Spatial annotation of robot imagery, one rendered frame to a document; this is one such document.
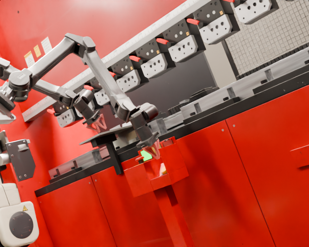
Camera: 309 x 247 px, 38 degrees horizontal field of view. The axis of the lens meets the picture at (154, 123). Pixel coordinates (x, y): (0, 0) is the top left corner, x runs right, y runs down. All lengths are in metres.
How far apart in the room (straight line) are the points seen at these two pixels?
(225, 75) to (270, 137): 2.62
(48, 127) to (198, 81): 1.15
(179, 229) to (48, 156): 1.53
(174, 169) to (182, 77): 1.10
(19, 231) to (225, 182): 0.88
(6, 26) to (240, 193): 1.98
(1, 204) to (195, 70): 1.48
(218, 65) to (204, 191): 2.52
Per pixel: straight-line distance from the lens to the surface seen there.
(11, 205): 1.83
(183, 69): 2.82
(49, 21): 2.84
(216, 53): 4.46
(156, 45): 2.24
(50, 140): 3.25
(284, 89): 1.79
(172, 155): 1.86
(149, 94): 3.02
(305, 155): 1.78
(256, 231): 2.01
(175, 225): 1.89
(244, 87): 2.00
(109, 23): 2.46
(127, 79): 2.39
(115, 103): 1.85
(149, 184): 1.84
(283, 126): 1.81
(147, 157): 2.00
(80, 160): 2.82
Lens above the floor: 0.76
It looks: 5 degrees up
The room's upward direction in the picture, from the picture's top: 21 degrees counter-clockwise
